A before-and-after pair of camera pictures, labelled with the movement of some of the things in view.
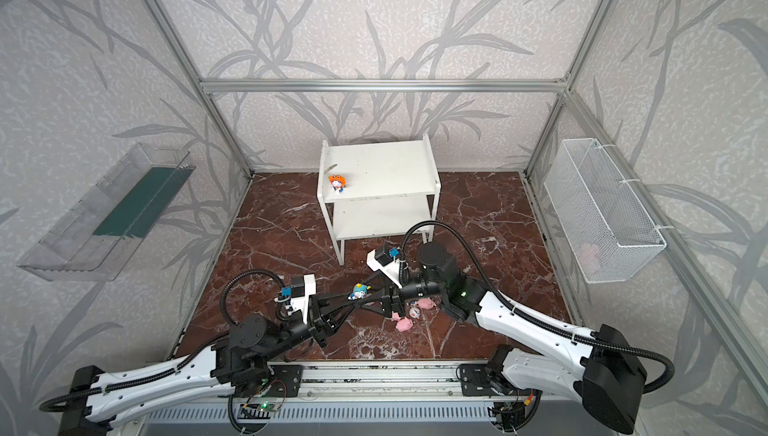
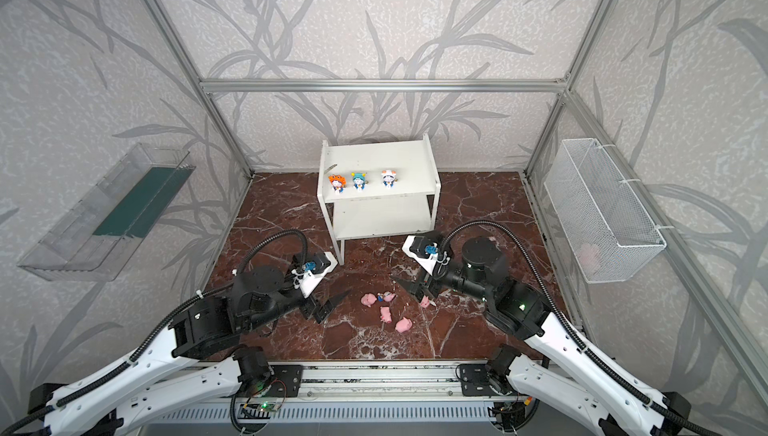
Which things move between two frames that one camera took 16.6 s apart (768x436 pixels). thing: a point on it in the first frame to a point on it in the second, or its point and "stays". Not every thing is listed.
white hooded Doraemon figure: x=414 y=310 to x=389 y=178
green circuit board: x=268 y=407 stays
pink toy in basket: x=589 y=256 stays
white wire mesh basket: x=607 y=226 stays
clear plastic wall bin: x=100 y=234 stays
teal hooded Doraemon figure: x=359 y=291 to x=359 y=181
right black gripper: x=394 y=295 to x=425 y=286
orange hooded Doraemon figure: x=337 y=183 stays
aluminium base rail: x=366 y=382 stays
